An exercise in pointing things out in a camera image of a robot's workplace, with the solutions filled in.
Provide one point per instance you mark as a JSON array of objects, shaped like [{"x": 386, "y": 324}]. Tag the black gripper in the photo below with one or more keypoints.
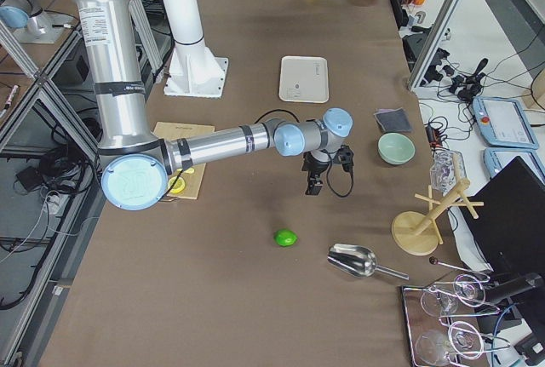
[{"x": 313, "y": 168}]

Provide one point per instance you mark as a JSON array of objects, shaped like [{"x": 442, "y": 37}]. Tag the green lime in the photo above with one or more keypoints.
[{"x": 285, "y": 237}]

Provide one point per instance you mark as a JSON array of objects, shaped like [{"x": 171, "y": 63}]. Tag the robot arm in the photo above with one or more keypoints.
[{"x": 136, "y": 164}]

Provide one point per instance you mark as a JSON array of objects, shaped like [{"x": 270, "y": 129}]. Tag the cream rectangular tray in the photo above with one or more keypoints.
[{"x": 304, "y": 79}]

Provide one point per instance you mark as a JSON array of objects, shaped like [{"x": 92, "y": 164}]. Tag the wine glass rack tray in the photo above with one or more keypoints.
[{"x": 441, "y": 322}]

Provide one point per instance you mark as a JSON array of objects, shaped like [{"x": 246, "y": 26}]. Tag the metal scoop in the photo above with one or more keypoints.
[{"x": 359, "y": 261}]

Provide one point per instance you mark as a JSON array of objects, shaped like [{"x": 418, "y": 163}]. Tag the green ceramic bowl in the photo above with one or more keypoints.
[{"x": 395, "y": 148}]

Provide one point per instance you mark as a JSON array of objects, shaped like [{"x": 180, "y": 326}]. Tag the grey folded cloth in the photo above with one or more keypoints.
[{"x": 393, "y": 120}]

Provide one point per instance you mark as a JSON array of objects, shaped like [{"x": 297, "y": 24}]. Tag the wooden cup stand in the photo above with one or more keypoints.
[{"x": 418, "y": 234}]

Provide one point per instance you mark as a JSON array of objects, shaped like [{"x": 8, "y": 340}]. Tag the yellow lemon slice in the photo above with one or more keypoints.
[{"x": 176, "y": 185}]

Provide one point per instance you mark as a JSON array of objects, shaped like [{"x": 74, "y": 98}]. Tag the bamboo cutting board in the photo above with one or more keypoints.
[{"x": 171, "y": 133}]

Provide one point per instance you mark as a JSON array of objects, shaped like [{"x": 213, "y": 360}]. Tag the teach pendant tablet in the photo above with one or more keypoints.
[
  {"x": 496, "y": 158},
  {"x": 502, "y": 122}
]

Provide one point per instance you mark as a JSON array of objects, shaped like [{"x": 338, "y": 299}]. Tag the black monitor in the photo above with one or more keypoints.
[{"x": 510, "y": 227}]

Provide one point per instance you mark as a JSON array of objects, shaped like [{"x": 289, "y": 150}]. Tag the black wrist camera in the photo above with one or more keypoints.
[{"x": 344, "y": 157}]

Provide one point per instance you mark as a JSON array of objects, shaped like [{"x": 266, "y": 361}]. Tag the aluminium frame post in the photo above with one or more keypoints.
[{"x": 431, "y": 45}]

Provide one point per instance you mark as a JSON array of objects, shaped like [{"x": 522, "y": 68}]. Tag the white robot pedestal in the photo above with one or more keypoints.
[{"x": 194, "y": 71}]

